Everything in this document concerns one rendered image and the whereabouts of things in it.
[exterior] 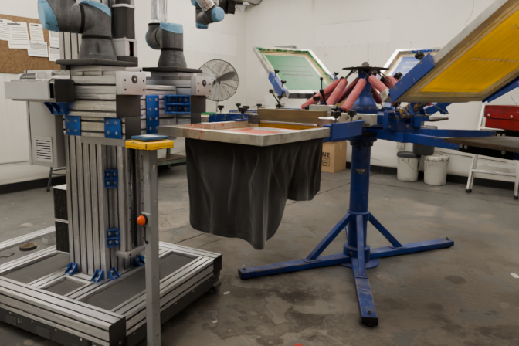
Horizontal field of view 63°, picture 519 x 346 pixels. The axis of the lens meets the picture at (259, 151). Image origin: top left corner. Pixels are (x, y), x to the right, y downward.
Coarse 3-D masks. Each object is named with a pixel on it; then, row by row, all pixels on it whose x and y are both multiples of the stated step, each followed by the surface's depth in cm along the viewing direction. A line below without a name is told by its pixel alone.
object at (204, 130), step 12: (168, 132) 179; (180, 132) 174; (192, 132) 169; (204, 132) 165; (216, 132) 161; (228, 132) 157; (240, 132) 158; (288, 132) 161; (300, 132) 166; (312, 132) 173; (324, 132) 181; (252, 144) 151; (264, 144) 148
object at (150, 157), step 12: (132, 144) 156; (144, 144) 151; (156, 144) 154; (168, 144) 159; (144, 156) 159; (156, 156) 160; (144, 168) 160; (156, 168) 161; (144, 180) 161; (156, 180) 161; (144, 192) 161; (156, 192) 162; (144, 204) 162; (156, 204) 162; (156, 216) 163; (156, 228) 164; (156, 240) 164; (156, 252) 165; (156, 264) 165; (156, 276) 166; (156, 288) 166; (156, 300) 167; (156, 312) 168; (156, 324) 168; (156, 336) 169
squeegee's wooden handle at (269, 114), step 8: (264, 112) 219; (272, 112) 216; (280, 112) 213; (288, 112) 210; (296, 112) 207; (304, 112) 204; (312, 112) 201; (320, 112) 199; (272, 120) 217; (280, 120) 213; (288, 120) 210; (296, 120) 207; (304, 120) 204; (312, 120) 202
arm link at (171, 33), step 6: (162, 24) 210; (168, 24) 210; (174, 24) 210; (180, 24) 213; (156, 30) 218; (162, 30) 211; (168, 30) 209; (174, 30) 210; (180, 30) 212; (156, 36) 216; (162, 36) 211; (168, 36) 210; (174, 36) 210; (180, 36) 212; (162, 42) 212; (168, 42) 210; (174, 42) 211; (180, 42) 213
